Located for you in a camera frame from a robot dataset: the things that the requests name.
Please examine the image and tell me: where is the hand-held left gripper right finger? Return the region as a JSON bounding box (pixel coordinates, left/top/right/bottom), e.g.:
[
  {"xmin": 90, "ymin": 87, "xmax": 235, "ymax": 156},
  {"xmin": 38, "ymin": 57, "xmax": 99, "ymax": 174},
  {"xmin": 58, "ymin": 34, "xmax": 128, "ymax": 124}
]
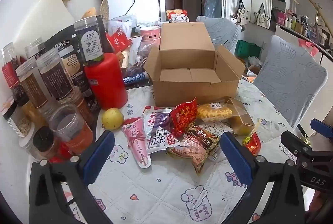
[{"xmin": 220, "ymin": 131, "xmax": 305, "ymax": 224}]

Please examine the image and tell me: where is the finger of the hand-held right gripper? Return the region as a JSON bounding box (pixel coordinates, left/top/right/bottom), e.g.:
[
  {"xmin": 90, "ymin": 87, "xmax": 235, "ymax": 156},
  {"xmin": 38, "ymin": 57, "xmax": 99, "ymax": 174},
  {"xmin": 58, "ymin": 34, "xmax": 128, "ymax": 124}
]
[
  {"xmin": 280, "ymin": 130, "xmax": 313, "ymax": 161},
  {"xmin": 310, "ymin": 118, "xmax": 333, "ymax": 139}
]

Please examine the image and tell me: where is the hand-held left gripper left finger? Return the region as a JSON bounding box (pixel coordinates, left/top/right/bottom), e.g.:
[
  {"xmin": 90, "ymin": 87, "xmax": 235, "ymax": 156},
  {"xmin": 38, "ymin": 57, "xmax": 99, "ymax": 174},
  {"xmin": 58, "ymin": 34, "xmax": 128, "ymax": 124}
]
[{"xmin": 28, "ymin": 130, "xmax": 116, "ymax": 224}]

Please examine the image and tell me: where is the small red candy packet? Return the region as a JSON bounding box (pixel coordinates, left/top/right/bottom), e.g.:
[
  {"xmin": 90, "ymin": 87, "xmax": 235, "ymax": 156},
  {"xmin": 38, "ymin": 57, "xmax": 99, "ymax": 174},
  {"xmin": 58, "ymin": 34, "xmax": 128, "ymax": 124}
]
[{"xmin": 242, "ymin": 132, "xmax": 262, "ymax": 157}]

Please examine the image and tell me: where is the clear white snack packet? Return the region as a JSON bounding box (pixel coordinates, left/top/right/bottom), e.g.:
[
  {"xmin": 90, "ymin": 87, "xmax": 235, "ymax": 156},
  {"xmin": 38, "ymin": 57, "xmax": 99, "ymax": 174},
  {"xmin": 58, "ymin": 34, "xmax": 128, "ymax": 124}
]
[{"xmin": 207, "ymin": 120, "xmax": 235, "ymax": 136}]

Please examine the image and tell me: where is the gold box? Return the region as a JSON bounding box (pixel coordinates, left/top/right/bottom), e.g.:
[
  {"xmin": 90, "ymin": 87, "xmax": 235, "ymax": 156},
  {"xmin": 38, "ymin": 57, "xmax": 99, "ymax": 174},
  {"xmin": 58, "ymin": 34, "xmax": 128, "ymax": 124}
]
[{"xmin": 225, "ymin": 98, "xmax": 257, "ymax": 136}]

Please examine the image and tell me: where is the pink cone snack packet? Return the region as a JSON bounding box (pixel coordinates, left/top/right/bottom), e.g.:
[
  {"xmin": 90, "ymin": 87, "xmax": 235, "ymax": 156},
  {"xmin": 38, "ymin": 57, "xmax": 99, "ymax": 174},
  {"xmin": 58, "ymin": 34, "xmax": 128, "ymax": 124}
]
[{"xmin": 121, "ymin": 117, "xmax": 152, "ymax": 168}]

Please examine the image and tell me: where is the brown cereal snack packet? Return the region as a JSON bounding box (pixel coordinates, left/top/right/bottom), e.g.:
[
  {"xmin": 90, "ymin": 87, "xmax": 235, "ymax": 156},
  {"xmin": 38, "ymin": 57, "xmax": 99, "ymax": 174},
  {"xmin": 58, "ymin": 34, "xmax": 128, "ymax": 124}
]
[{"xmin": 166, "ymin": 122, "xmax": 221, "ymax": 175}]

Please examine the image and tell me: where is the clear waffle packet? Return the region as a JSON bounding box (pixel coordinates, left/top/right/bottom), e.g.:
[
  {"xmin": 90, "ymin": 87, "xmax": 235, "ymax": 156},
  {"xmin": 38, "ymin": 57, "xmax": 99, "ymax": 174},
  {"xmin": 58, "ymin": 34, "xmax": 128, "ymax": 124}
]
[{"xmin": 196, "ymin": 102, "xmax": 233, "ymax": 122}]

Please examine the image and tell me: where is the red white snack packet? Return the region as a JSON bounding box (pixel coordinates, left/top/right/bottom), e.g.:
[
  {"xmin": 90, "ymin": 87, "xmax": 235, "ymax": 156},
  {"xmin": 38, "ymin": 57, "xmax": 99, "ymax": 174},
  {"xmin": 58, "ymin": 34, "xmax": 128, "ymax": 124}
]
[{"xmin": 143, "ymin": 106, "xmax": 171, "ymax": 136}]

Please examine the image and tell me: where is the silver purple snack packet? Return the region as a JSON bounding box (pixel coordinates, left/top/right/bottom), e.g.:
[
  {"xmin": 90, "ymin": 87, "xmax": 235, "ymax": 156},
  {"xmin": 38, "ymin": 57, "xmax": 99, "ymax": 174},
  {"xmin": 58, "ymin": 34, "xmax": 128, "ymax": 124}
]
[{"xmin": 146, "ymin": 108, "xmax": 180, "ymax": 155}]

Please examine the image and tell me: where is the red crinkly snack packet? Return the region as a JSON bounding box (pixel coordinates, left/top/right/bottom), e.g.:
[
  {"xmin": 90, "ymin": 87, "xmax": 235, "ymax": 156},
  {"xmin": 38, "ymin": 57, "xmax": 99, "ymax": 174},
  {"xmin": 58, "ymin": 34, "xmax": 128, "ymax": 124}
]
[{"xmin": 170, "ymin": 96, "xmax": 199, "ymax": 137}]

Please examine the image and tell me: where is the brown cardboard box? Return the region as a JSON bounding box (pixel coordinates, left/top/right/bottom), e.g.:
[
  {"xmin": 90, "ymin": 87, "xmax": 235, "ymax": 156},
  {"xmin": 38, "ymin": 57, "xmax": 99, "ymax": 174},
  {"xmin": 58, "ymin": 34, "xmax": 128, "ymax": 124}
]
[{"xmin": 144, "ymin": 22, "xmax": 246, "ymax": 107}]

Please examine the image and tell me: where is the clear jar orange label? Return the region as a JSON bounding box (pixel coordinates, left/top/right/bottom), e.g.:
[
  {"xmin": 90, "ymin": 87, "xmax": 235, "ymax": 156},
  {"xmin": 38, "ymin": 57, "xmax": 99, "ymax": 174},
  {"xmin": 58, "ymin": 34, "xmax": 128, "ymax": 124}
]
[{"xmin": 49, "ymin": 104, "xmax": 94, "ymax": 155}]

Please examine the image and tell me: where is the yellow lemon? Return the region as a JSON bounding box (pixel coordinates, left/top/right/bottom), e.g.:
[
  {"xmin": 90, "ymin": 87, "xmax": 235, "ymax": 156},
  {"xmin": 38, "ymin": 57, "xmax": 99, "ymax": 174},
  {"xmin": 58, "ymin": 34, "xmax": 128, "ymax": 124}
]
[{"xmin": 101, "ymin": 107, "xmax": 124, "ymax": 129}]

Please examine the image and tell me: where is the red tin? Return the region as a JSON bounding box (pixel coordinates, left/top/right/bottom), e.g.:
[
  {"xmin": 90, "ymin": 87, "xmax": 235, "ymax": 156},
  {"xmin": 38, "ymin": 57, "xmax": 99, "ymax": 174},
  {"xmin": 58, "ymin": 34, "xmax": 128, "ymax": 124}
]
[{"xmin": 49, "ymin": 141, "xmax": 75, "ymax": 163}]

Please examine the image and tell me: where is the clear jar rust label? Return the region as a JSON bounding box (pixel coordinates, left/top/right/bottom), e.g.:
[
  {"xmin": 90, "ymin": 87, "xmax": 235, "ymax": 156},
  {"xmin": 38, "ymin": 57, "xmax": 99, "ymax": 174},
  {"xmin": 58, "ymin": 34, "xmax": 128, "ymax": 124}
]
[{"xmin": 65, "ymin": 86, "xmax": 95, "ymax": 126}]

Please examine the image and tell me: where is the small black-lid spice jar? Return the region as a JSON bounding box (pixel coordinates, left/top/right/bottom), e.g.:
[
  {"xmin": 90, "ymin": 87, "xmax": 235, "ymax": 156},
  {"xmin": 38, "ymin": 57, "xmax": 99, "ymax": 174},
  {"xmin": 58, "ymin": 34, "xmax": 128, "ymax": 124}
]
[{"xmin": 33, "ymin": 126, "xmax": 56, "ymax": 161}]

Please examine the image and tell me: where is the grey leaf-pattern chair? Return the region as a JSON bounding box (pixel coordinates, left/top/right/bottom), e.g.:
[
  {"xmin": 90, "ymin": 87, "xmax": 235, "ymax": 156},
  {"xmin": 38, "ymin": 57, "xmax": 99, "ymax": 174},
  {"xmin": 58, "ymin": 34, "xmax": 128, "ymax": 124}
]
[
  {"xmin": 196, "ymin": 15, "xmax": 242, "ymax": 54},
  {"xmin": 253, "ymin": 35, "xmax": 328, "ymax": 128}
]

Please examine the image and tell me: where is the white quilted printed tablecloth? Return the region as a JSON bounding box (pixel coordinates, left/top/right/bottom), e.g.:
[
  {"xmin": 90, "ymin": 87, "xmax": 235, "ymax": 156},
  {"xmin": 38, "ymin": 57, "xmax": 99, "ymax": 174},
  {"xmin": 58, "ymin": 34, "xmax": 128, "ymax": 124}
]
[{"xmin": 60, "ymin": 76, "xmax": 313, "ymax": 224}]

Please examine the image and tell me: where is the red canister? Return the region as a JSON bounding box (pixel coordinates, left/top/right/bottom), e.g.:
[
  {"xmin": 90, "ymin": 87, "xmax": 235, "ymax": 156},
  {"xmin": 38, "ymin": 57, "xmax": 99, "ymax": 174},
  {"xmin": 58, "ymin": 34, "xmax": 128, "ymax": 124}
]
[{"xmin": 84, "ymin": 53, "xmax": 128, "ymax": 110}]

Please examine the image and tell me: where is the blue tube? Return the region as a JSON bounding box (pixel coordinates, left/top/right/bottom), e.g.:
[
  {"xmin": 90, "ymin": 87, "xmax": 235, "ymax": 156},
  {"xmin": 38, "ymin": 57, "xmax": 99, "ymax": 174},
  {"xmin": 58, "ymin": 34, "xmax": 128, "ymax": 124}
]
[{"xmin": 123, "ymin": 72, "xmax": 149, "ymax": 86}]

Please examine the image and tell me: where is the pink ribbon bow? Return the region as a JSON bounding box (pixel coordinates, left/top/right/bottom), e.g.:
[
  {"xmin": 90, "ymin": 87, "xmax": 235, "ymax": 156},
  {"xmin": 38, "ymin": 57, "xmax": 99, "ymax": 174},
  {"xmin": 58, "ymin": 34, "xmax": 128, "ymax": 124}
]
[{"xmin": 298, "ymin": 38, "xmax": 319, "ymax": 56}]

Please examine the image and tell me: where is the clear jar dark brown label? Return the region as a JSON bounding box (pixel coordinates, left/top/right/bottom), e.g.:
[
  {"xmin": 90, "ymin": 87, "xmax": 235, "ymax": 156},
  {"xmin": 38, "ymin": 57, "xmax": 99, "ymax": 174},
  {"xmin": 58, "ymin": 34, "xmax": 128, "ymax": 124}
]
[{"xmin": 36, "ymin": 47, "xmax": 74, "ymax": 105}]

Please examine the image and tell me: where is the black-lid jar white label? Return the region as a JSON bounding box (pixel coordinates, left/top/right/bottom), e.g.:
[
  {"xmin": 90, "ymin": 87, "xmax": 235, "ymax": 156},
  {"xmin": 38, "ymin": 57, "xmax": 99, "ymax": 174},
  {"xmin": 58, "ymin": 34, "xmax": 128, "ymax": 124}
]
[{"xmin": 1, "ymin": 98, "xmax": 35, "ymax": 138}]

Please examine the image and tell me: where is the black pouch with line drawing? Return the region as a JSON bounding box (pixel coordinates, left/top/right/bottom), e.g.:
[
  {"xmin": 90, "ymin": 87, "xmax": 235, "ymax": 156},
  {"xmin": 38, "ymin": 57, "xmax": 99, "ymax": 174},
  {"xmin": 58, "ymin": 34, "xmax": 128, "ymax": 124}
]
[{"xmin": 44, "ymin": 24, "xmax": 90, "ymax": 100}]

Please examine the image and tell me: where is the clear bag of dark sticks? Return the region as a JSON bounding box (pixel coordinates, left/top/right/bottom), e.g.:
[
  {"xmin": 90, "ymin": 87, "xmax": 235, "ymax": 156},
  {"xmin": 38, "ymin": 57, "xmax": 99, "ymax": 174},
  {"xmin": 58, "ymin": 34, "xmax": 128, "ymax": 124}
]
[{"xmin": 127, "ymin": 39, "xmax": 160, "ymax": 76}]

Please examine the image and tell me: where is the row of cosmetic bottles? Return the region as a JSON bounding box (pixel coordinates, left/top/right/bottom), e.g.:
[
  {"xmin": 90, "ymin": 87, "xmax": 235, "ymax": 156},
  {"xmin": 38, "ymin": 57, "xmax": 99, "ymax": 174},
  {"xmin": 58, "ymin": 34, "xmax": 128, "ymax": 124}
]
[{"xmin": 276, "ymin": 9, "xmax": 333, "ymax": 47}]

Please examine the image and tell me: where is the green bag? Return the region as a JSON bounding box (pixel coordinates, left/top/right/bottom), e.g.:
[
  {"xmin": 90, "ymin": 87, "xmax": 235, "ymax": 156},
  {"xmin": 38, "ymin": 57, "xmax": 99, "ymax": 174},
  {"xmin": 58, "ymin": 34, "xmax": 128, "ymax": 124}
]
[{"xmin": 235, "ymin": 40, "xmax": 261, "ymax": 58}]

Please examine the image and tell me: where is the clear jar purple label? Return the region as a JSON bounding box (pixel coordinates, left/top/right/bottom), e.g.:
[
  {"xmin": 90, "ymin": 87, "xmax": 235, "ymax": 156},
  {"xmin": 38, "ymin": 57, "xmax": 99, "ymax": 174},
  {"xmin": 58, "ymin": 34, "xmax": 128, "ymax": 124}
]
[{"xmin": 73, "ymin": 16, "xmax": 105, "ymax": 66}]

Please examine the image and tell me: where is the red sachet packet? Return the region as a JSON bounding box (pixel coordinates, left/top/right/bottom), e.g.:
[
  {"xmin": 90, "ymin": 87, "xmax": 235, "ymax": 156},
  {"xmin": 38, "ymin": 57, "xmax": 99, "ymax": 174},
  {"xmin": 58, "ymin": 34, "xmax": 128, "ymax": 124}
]
[{"xmin": 107, "ymin": 29, "xmax": 133, "ymax": 53}]

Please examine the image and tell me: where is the clear jar red label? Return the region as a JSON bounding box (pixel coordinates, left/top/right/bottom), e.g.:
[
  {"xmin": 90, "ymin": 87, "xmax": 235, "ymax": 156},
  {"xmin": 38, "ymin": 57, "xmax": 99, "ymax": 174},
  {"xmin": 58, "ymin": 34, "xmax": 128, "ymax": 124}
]
[{"xmin": 1, "ymin": 42, "xmax": 25, "ymax": 105}]

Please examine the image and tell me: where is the black pouch with photo label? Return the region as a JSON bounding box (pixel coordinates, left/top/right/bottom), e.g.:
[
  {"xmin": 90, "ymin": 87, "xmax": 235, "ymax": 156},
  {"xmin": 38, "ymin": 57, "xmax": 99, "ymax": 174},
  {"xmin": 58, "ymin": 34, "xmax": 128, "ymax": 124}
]
[{"xmin": 95, "ymin": 14, "xmax": 110, "ymax": 55}]

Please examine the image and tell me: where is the clear empty jar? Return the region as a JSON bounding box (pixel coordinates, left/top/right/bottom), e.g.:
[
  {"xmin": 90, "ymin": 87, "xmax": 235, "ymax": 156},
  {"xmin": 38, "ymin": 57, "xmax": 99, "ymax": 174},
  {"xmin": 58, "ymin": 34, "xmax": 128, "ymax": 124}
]
[{"xmin": 25, "ymin": 37, "xmax": 47, "ymax": 59}]

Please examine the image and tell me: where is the pink instant noodle cup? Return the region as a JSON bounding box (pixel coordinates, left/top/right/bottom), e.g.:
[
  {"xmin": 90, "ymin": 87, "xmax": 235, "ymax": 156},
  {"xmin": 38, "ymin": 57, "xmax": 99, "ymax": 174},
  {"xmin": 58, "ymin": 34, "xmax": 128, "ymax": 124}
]
[{"xmin": 140, "ymin": 26, "xmax": 162, "ymax": 41}]

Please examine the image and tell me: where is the white plastic bag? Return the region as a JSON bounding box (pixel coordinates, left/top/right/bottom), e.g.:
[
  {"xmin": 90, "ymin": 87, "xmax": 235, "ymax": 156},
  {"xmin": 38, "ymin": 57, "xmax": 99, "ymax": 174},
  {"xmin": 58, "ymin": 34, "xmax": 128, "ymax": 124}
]
[{"xmin": 107, "ymin": 14, "xmax": 137, "ymax": 37}]

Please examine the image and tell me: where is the white tote bag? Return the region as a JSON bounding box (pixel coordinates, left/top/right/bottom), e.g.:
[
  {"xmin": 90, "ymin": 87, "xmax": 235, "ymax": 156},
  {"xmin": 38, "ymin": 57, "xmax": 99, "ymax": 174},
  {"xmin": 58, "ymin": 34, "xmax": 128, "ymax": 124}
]
[{"xmin": 235, "ymin": 0, "xmax": 250, "ymax": 25}]

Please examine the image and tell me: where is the round woven trivet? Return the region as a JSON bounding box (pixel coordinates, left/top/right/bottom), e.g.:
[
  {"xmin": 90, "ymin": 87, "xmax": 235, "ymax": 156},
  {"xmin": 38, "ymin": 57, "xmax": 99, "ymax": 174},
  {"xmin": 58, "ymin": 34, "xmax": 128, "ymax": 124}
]
[{"xmin": 99, "ymin": 0, "xmax": 110, "ymax": 29}]

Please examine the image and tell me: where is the white board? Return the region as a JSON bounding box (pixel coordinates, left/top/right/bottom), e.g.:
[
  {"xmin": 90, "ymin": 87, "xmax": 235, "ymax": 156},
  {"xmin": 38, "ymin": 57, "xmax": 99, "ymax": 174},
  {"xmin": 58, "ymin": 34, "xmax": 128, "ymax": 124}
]
[{"xmin": 13, "ymin": 0, "xmax": 76, "ymax": 58}]

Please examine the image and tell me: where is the red snack bag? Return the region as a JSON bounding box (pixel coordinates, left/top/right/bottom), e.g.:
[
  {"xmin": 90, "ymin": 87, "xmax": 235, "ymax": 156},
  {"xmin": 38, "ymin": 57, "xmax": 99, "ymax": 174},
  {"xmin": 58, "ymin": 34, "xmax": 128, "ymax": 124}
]
[{"xmin": 166, "ymin": 9, "xmax": 188, "ymax": 24}]

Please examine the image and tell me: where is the white refrigerator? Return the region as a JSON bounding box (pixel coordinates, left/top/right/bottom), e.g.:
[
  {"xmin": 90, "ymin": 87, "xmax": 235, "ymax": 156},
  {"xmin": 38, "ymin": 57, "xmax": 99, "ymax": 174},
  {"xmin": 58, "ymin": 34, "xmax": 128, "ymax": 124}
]
[{"xmin": 102, "ymin": 0, "xmax": 167, "ymax": 24}]

